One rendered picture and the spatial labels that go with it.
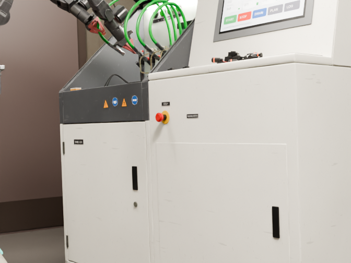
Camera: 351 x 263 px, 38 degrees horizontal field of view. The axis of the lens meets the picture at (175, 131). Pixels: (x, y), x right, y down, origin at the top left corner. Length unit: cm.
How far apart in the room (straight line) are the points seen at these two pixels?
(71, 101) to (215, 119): 95
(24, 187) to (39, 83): 78
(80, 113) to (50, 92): 154
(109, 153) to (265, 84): 90
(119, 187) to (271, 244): 82
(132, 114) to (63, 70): 195
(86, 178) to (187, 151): 71
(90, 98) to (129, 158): 39
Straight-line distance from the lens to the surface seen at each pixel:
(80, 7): 263
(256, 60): 171
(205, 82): 186
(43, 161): 401
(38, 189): 402
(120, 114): 224
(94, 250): 250
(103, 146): 235
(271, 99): 167
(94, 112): 240
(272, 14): 202
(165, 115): 200
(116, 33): 247
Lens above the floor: 78
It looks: 1 degrees down
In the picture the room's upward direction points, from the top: 2 degrees counter-clockwise
